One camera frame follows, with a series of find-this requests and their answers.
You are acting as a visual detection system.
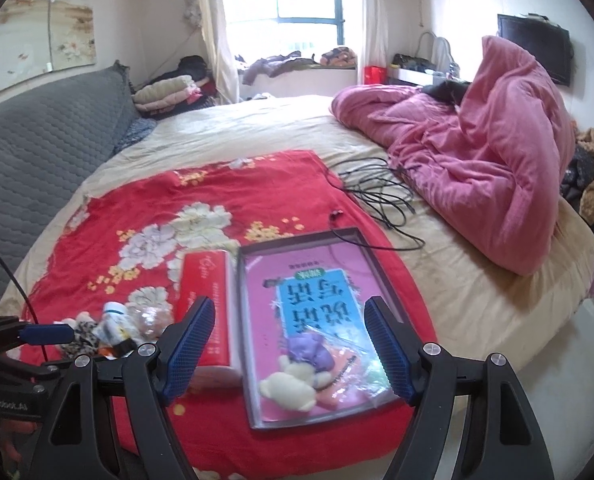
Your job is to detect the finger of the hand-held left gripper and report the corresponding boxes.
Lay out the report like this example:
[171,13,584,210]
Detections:
[0,316,76,356]
[4,352,78,386]

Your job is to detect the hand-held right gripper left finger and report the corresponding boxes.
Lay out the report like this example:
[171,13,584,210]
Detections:
[42,296,216,480]

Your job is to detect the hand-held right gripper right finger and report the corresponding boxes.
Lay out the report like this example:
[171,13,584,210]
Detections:
[364,296,558,480]

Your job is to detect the leopard print scrunchie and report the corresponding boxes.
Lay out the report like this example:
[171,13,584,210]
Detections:
[59,317,105,358]

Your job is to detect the pink face mask pack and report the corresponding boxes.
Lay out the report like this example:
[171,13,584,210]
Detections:
[307,330,392,408]

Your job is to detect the cream plush toy purple top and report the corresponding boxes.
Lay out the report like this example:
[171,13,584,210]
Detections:
[258,332,335,413]

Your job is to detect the dark shallow box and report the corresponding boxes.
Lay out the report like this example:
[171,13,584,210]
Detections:
[237,227,418,431]

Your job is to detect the person's left hand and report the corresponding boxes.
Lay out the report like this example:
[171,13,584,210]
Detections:
[0,410,42,466]

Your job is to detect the white pill bottle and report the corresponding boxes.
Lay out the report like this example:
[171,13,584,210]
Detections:
[94,301,130,346]

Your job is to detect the red tissue pack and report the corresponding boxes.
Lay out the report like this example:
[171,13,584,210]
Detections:
[173,249,242,391]

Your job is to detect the pink book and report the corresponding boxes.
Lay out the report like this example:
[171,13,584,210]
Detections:
[242,237,402,423]

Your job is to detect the red floral blanket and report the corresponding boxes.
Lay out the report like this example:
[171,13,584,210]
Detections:
[22,150,438,480]

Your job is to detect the grey quilted headboard cover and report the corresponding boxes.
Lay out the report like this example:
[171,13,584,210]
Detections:
[0,60,142,311]

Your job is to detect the dark blue patterned pillow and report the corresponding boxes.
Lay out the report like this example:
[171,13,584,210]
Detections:
[114,117,155,153]

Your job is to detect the pink quilt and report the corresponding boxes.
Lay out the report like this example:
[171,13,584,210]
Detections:
[329,35,578,277]

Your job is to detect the cream bed sheet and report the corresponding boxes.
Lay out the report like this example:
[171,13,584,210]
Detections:
[0,94,594,411]

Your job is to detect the stack of folded clothes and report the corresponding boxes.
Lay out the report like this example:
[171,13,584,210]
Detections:
[132,55,212,113]

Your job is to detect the black garment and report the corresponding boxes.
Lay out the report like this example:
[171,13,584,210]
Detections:
[422,80,472,106]

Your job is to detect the white desk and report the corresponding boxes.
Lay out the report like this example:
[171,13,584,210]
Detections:
[387,67,475,86]

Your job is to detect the white window bench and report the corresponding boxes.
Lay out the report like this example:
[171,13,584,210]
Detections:
[237,67,360,101]

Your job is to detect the black bag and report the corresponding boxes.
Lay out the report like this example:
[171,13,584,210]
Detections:
[392,52,438,73]

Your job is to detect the grey clothes on sill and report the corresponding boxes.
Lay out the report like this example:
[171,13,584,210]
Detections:
[242,52,322,86]

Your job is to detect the colourful clothes on sill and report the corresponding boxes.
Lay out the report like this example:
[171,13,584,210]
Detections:
[319,46,358,67]

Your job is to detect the cream curtain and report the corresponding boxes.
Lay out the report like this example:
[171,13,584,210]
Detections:
[194,0,240,106]
[357,0,392,68]

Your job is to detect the black television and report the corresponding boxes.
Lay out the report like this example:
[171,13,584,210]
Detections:
[497,13,572,87]

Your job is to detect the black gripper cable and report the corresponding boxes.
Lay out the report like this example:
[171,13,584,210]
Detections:
[0,242,45,361]

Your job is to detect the black tangled cable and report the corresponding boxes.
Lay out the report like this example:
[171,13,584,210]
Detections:
[322,157,418,228]

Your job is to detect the floral wall poster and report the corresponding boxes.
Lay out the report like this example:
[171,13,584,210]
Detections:
[0,0,100,103]

